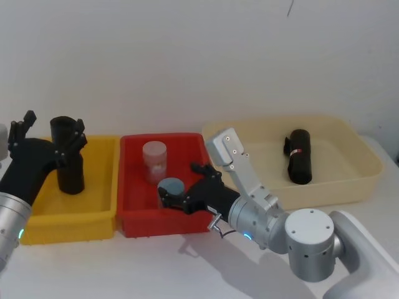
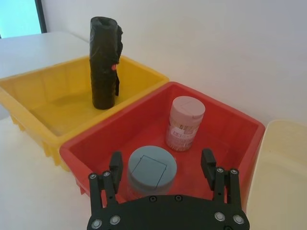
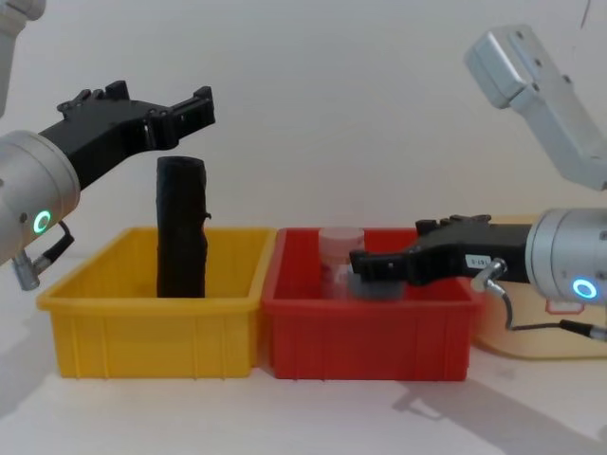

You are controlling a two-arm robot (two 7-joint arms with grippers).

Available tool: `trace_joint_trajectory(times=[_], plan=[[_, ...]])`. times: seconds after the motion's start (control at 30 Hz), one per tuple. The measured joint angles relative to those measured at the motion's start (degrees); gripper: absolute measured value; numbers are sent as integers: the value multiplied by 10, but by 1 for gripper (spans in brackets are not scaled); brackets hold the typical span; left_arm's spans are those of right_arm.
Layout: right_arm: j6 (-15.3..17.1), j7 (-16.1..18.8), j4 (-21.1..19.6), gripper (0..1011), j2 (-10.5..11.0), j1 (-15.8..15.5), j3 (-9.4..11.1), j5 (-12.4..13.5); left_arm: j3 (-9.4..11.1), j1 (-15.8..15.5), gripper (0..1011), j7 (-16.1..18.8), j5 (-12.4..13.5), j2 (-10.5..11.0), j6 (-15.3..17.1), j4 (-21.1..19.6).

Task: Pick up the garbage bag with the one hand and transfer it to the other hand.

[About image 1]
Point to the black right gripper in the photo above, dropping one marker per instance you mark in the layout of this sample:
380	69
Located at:
213	196

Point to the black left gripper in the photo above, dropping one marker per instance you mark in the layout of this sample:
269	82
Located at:
29	159

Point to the jar with grey-blue lid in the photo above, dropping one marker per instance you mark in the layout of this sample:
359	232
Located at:
171	186

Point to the tall black cylinder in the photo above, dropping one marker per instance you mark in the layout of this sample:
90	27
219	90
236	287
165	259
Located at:
71	177

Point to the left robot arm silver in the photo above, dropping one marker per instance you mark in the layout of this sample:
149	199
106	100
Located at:
11	218

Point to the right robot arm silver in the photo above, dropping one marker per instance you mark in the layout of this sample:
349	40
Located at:
308	236

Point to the clear plastic jar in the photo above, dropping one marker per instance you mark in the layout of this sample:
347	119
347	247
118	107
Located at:
155	162

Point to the red plastic bin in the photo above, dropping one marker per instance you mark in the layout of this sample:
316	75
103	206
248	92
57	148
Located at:
137	202

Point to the yellow plastic bin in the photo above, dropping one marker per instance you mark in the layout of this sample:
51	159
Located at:
93	174

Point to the black roll with white label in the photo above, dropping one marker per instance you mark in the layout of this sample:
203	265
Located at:
300	159

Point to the cream plastic bin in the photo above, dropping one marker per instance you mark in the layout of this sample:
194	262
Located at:
343	174

